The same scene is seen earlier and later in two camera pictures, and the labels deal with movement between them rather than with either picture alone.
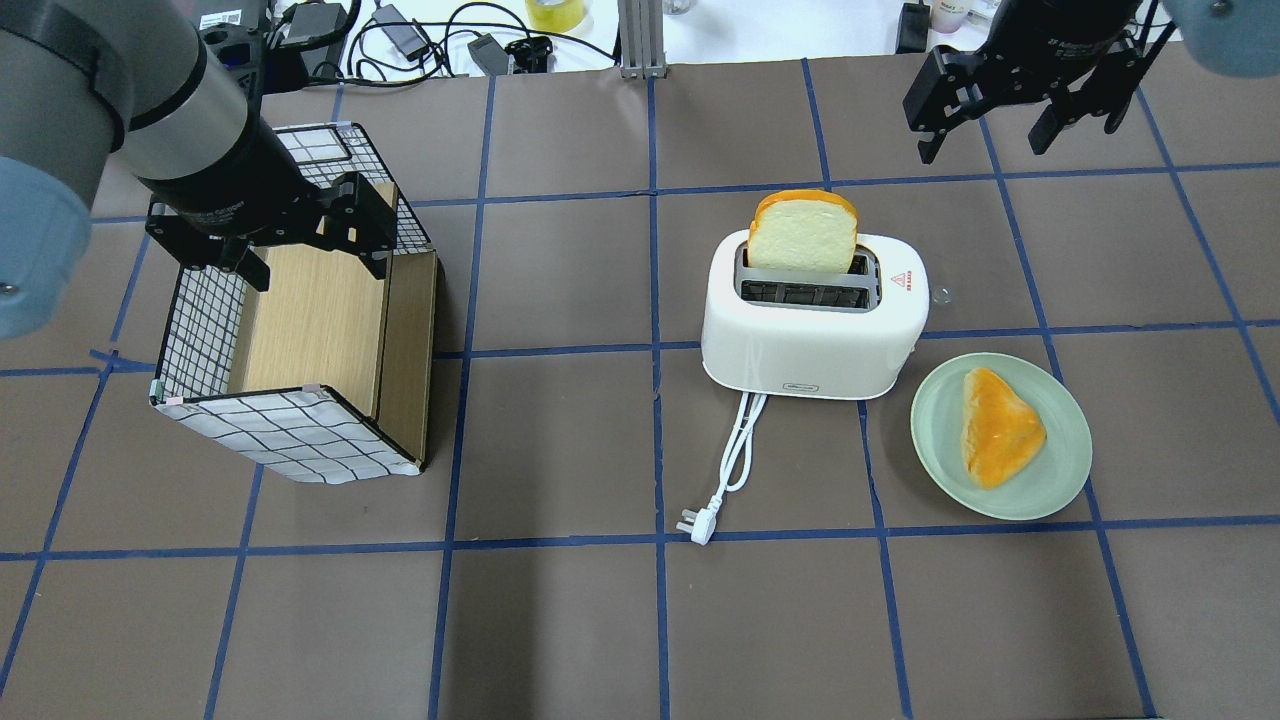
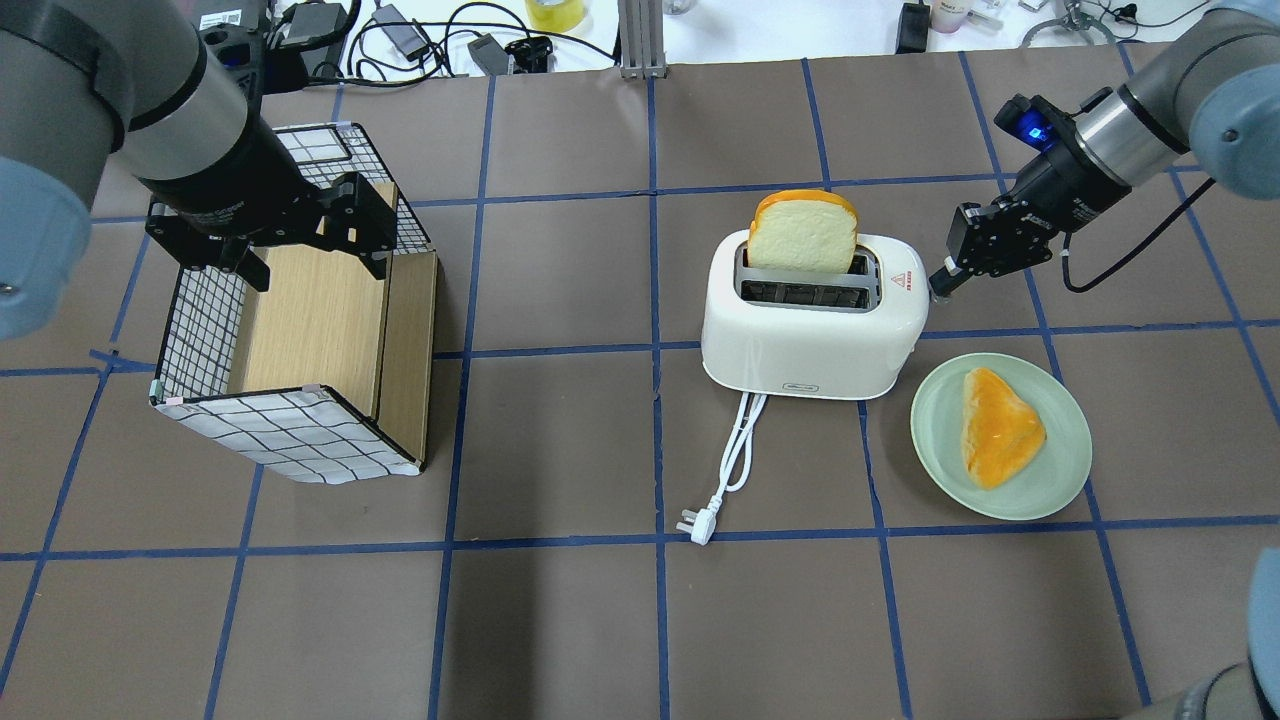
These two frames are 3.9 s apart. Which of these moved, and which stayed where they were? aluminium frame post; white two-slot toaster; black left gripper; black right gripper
Moved: black right gripper
Stayed: aluminium frame post; black left gripper; white two-slot toaster
